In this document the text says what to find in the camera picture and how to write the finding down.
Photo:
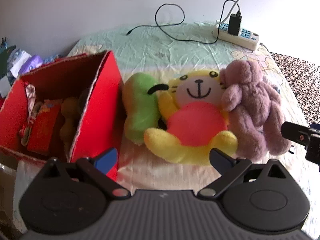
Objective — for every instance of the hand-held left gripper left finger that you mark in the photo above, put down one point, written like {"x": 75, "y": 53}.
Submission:
{"x": 108, "y": 159}

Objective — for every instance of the blue patterned cloth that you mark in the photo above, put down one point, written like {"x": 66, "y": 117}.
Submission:
{"x": 53, "y": 58}

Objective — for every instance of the red cardboard box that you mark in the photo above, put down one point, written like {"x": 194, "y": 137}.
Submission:
{"x": 105, "y": 85}

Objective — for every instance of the black charger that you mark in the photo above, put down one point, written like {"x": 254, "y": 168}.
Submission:
{"x": 234, "y": 25}

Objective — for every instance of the white power strip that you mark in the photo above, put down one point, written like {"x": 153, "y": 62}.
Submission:
{"x": 246, "y": 38}

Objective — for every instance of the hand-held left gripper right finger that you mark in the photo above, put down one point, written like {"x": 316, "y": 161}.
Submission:
{"x": 221, "y": 161}

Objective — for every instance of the black clamp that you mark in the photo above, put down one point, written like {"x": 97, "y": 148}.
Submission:
{"x": 3, "y": 41}

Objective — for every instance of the brown gourd toy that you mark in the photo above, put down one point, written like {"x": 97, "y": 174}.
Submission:
{"x": 68, "y": 127}

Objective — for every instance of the white plastic bag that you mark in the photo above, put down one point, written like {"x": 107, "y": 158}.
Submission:
{"x": 17, "y": 57}

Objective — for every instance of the purple plush bear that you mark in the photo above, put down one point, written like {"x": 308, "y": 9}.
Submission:
{"x": 252, "y": 100}

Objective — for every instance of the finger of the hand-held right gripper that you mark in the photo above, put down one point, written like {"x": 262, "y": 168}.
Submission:
{"x": 293, "y": 132}

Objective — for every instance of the green plush toy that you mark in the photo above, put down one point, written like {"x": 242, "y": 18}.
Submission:
{"x": 140, "y": 110}

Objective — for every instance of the yellow tiger plush toy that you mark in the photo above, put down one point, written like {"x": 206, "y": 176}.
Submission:
{"x": 195, "y": 120}

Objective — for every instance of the dark green cloth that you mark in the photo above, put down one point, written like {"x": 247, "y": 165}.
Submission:
{"x": 5, "y": 60}

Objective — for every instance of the dark patterned blanket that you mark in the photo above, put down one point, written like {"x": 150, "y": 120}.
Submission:
{"x": 300, "y": 85}

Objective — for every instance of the pink silver ribbon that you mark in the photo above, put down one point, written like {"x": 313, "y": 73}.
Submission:
{"x": 30, "y": 92}

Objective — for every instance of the red packet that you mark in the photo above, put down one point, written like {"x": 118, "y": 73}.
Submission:
{"x": 42, "y": 130}

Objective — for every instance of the purple tissue pack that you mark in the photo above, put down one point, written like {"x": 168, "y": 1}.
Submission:
{"x": 31, "y": 63}

